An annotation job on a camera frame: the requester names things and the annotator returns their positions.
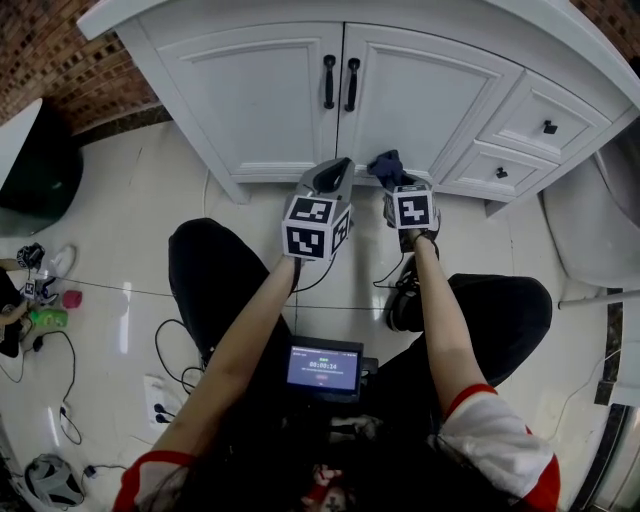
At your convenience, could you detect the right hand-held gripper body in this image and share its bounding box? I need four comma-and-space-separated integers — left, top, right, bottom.
382, 172, 442, 232

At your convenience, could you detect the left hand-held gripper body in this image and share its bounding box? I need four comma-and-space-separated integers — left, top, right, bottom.
281, 157, 357, 264

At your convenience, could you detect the dark blue cloth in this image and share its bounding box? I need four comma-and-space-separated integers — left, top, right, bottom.
367, 149, 406, 190

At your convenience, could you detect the white cabinet door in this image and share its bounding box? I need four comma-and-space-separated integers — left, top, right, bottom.
152, 22, 346, 177
335, 22, 525, 184

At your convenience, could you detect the person's left forearm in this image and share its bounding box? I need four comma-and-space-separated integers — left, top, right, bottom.
149, 255, 304, 459

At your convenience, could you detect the person's right forearm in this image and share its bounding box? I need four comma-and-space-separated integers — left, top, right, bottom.
412, 234, 494, 416

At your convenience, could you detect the white drawer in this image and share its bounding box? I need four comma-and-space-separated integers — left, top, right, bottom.
439, 139, 561, 199
477, 69, 614, 164

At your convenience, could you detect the white vanity cabinet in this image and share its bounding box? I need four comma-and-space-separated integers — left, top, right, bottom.
77, 0, 640, 219

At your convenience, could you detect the person's black sneaker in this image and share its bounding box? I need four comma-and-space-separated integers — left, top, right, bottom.
385, 239, 441, 334

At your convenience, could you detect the person's left leg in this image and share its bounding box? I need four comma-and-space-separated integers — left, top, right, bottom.
167, 217, 301, 361

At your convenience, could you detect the person's leg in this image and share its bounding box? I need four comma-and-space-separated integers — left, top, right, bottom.
167, 217, 301, 361
369, 272, 554, 401

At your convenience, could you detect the small black monitor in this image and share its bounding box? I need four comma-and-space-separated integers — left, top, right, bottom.
285, 335, 365, 404

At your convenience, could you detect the person's right leg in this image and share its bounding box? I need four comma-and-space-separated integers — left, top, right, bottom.
369, 272, 554, 401

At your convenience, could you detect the white toilet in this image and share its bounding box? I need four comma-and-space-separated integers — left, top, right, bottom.
542, 134, 640, 291

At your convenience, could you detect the white rod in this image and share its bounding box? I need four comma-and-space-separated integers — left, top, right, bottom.
558, 287, 640, 311

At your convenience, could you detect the white power strip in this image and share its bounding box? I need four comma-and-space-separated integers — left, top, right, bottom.
142, 372, 177, 426

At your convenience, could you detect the person's white red-trimmed shirt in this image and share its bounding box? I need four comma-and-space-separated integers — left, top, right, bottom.
112, 382, 561, 512

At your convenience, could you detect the green plastic object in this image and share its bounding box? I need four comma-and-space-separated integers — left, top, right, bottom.
27, 307, 69, 329

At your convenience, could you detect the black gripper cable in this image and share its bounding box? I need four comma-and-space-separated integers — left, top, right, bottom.
372, 249, 409, 289
289, 257, 336, 294

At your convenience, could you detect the black cabinet handle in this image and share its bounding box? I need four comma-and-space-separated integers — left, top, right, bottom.
343, 57, 362, 113
322, 53, 337, 110

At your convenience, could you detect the looped black floor cable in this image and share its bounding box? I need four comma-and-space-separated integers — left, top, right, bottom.
153, 317, 206, 396

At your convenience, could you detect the thin white cable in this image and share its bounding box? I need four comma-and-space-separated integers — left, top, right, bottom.
547, 344, 626, 441

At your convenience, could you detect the long black floor cable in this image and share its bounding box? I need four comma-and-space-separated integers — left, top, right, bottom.
0, 329, 84, 446

